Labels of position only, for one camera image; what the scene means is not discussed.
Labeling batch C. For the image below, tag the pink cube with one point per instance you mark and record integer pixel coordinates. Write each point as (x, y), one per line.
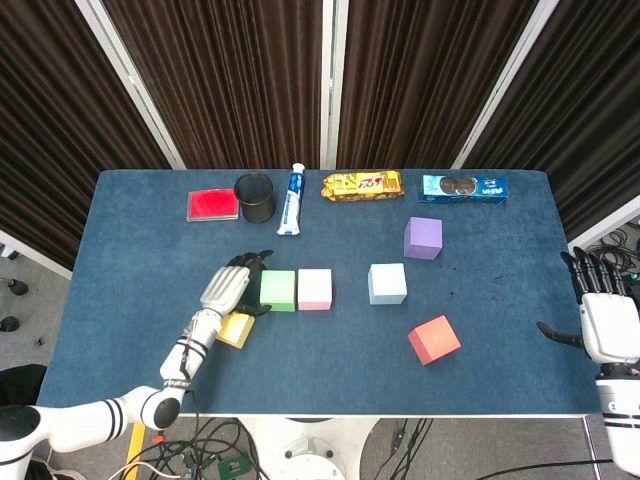
(315, 287)

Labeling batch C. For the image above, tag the red ink pad case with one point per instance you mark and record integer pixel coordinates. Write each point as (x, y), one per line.
(212, 205)

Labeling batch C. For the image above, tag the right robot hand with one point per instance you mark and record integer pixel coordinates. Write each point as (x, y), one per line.
(612, 330)

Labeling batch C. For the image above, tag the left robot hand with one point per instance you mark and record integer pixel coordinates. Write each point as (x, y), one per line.
(225, 290)

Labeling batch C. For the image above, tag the small green box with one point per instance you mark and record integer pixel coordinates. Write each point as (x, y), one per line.
(231, 467)

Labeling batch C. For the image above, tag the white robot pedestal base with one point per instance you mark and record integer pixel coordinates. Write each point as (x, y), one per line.
(310, 450)

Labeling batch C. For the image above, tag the black floor caster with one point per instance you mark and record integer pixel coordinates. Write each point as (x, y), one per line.
(17, 286)

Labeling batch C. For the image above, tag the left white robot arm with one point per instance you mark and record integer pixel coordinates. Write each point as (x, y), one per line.
(187, 350)

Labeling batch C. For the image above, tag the brown ribbed partition panel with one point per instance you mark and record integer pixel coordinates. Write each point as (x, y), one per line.
(50, 125)
(215, 75)
(590, 100)
(425, 75)

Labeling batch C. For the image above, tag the black power strip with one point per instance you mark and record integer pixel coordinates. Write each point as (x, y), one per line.
(634, 282)

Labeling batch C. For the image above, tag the blue sandwich cookie box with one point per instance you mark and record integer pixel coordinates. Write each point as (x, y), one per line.
(462, 188)

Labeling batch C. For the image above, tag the yellow cube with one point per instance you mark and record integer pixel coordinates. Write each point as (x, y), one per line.
(237, 330)

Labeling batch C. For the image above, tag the purple cube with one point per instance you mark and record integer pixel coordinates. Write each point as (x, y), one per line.
(423, 237)

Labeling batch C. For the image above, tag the small orange floor item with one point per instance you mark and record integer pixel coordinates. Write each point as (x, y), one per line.
(158, 439)

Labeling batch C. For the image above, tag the white blue toothpaste tube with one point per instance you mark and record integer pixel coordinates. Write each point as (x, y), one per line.
(291, 200)

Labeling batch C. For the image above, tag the black mesh pen cup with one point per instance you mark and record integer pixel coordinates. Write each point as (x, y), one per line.
(257, 210)

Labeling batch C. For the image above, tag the light blue cube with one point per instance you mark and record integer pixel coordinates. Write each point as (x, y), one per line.
(386, 282)

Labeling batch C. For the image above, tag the white partition post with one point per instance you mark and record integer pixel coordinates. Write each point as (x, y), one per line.
(130, 80)
(500, 85)
(334, 75)

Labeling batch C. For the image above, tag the black trouser leg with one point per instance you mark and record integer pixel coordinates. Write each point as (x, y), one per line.
(20, 382)

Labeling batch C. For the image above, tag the red cube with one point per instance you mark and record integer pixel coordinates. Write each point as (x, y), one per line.
(434, 340)

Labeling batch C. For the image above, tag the yellow biscuit packet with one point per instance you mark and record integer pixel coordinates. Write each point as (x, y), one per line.
(362, 186)

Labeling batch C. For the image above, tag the green cube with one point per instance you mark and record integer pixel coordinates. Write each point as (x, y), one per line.
(277, 287)

